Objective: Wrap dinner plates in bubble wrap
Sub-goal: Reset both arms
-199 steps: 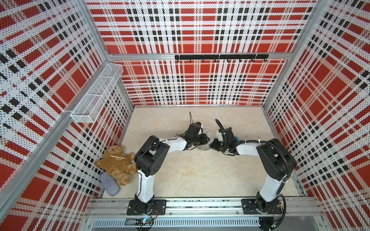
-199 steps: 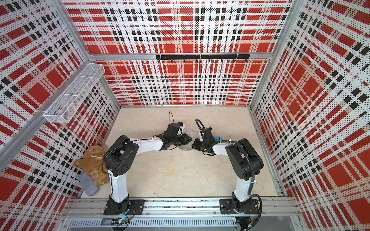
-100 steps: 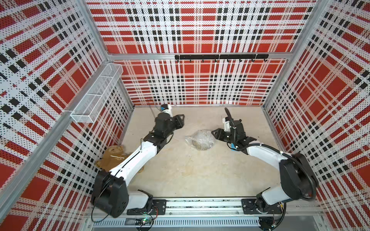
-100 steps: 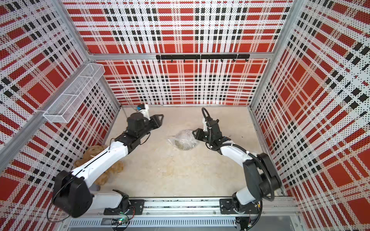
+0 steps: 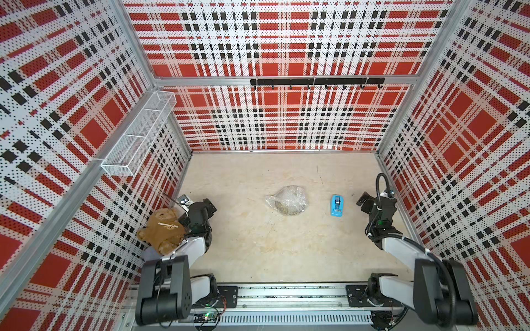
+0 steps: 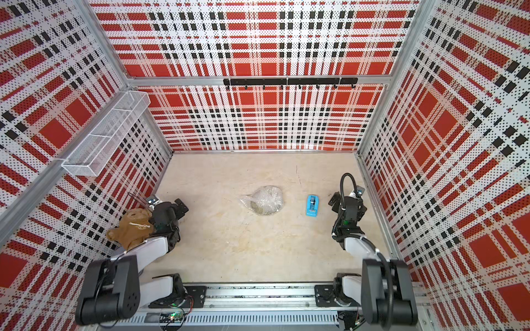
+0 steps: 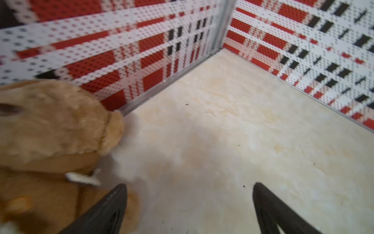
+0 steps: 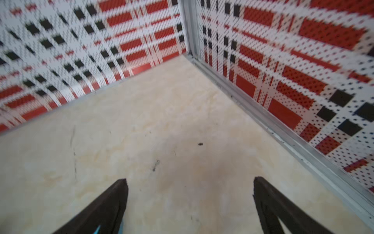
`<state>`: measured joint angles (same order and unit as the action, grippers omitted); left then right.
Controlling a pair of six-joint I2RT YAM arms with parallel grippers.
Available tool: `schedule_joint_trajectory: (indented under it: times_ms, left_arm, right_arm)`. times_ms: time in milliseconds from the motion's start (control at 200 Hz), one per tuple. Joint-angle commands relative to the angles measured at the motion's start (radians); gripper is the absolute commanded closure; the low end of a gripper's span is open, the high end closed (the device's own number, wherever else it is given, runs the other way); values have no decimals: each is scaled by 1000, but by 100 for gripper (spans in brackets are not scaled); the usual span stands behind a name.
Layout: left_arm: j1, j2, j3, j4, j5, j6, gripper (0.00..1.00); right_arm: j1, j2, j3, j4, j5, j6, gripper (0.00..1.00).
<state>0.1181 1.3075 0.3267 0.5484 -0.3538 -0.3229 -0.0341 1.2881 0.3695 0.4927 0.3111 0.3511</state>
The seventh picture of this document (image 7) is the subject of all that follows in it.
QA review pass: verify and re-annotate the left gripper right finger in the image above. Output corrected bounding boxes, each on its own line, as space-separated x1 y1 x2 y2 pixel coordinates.
252 182 320 234

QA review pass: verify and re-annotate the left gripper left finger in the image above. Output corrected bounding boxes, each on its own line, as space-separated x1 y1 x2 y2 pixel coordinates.
59 184 128 234

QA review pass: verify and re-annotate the brown teddy bear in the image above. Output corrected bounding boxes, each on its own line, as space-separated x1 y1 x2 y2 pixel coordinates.
1 80 125 234

